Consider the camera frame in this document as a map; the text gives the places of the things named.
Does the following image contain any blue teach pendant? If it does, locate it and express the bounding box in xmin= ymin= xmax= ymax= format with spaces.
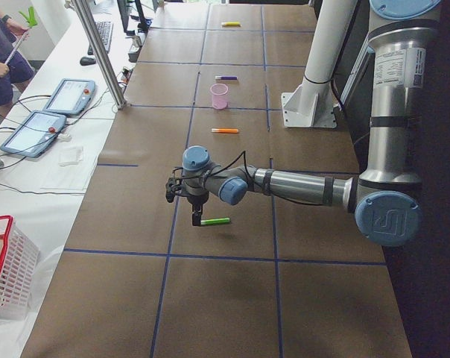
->
xmin=43 ymin=78 xmax=96 ymax=116
xmin=0 ymin=110 xmax=67 ymax=158

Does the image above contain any aluminium frame post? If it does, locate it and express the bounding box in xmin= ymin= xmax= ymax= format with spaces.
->
xmin=72 ymin=0 xmax=127 ymax=110

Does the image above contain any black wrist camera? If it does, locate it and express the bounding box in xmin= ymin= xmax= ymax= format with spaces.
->
xmin=165 ymin=177 xmax=182 ymax=203

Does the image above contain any far blue teach pendant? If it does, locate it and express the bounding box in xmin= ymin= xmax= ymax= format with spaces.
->
xmin=43 ymin=78 xmax=96 ymax=116

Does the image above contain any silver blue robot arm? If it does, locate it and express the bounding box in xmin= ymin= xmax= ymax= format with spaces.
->
xmin=166 ymin=1 xmax=442 ymax=247

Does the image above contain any yellow highlighter pen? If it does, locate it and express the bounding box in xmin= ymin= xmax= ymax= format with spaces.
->
xmin=221 ymin=22 xmax=241 ymax=28

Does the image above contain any white crumpled cloth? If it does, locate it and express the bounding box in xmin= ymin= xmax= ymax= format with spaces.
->
xmin=58 ymin=146 xmax=83 ymax=167

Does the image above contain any green highlighter pen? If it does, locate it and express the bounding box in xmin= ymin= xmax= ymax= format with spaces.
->
xmin=200 ymin=217 xmax=231 ymax=226

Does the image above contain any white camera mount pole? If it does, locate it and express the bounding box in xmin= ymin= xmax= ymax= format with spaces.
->
xmin=282 ymin=0 xmax=358 ymax=128

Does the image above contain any person in dark clothes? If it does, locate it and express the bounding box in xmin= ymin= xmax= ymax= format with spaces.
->
xmin=0 ymin=10 xmax=34 ymax=116

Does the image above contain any orange highlighter pen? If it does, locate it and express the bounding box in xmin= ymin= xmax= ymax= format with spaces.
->
xmin=211 ymin=128 xmax=239 ymax=134

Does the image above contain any red white plastic basket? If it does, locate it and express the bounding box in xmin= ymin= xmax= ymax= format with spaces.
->
xmin=0 ymin=216 xmax=39 ymax=321

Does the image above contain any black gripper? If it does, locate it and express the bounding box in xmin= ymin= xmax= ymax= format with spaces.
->
xmin=188 ymin=194 xmax=206 ymax=226

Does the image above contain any near blue teach pendant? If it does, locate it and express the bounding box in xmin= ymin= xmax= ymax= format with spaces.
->
xmin=0 ymin=110 xmax=67 ymax=158

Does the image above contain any black keyboard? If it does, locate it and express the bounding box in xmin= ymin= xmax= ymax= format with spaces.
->
xmin=95 ymin=20 xmax=113 ymax=54

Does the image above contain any pink mesh pen holder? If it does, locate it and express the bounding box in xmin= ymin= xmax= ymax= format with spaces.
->
xmin=209 ymin=83 xmax=229 ymax=110

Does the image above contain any black computer mouse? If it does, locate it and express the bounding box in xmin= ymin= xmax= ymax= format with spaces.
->
xmin=80 ymin=57 xmax=96 ymax=66

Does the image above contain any purple highlighter pen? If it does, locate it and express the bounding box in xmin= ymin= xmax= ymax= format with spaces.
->
xmin=215 ymin=75 xmax=238 ymax=81

